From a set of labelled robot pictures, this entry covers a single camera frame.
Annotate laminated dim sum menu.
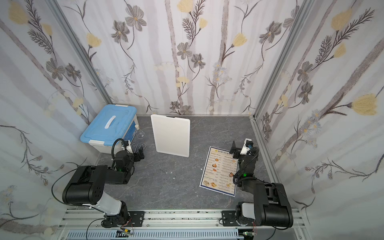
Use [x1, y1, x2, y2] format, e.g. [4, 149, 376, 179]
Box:
[200, 146, 238, 197]

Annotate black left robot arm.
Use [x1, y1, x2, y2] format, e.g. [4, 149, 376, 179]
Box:
[51, 138, 146, 229]

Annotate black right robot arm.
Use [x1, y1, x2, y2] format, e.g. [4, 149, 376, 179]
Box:
[230, 139, 294, 230]

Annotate clear glass flask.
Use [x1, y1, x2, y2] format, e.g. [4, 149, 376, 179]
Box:
[135, 125, 146, 140]

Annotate blue lidded storage box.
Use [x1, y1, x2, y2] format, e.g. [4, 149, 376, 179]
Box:
[80, 105, 139, 154]

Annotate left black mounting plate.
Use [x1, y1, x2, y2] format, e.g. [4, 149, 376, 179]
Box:
[128, 211, 145, 228]

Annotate black mounting plate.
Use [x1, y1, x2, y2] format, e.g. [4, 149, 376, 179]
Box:
[128, 211, 145, 228]
[219, 210, 239, 227]

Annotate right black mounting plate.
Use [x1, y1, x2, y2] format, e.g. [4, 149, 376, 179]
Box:
[219, 210, 239, 227]

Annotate metal wire tongs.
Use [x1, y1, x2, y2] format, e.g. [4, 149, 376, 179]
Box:
[131, 143, 147, 153]

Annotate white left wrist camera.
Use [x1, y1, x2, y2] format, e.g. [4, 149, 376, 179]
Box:
[122, 140, 133, 154]

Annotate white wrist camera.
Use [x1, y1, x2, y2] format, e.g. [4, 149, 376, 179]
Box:
[240, 139, 254, 155]
[122, 140, 133, 154]

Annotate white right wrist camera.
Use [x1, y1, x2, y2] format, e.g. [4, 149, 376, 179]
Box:
[240, 139, 254, 155]

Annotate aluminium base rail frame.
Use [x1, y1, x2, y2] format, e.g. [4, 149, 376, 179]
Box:
[53, 209, 311, 240]

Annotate white slotted cable duct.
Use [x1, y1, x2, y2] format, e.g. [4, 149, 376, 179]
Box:
[64, 229, 244, 240]

